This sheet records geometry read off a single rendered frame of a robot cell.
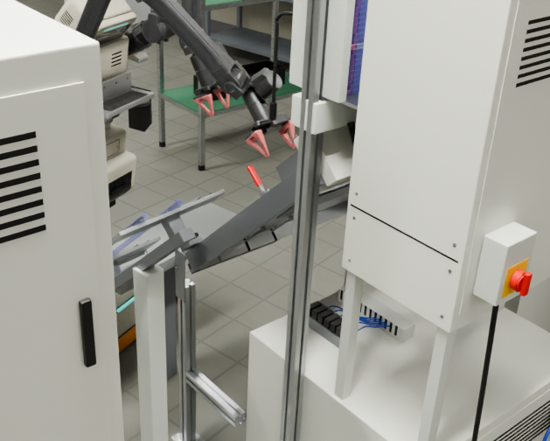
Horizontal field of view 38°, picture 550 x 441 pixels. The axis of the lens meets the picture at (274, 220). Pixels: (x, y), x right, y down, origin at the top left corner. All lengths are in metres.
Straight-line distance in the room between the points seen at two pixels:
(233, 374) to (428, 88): 1.80
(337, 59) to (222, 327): 1.85
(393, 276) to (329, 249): 2.17
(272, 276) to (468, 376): 1.63
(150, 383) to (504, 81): 1.36
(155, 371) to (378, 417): 0.68
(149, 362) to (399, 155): 1.03
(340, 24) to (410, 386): 0.97
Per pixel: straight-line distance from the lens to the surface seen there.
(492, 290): 1.63
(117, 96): 2.73
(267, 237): 2.55
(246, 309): 3.42
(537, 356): 2.34
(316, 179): 1.80
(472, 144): 1.49
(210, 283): 3.58
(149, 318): 2.20
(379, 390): 2.10
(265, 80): 2.22
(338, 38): 1.66
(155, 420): 2.44
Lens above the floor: 1.96
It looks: 29 degrees down
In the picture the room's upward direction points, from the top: 3 degrees clockwise
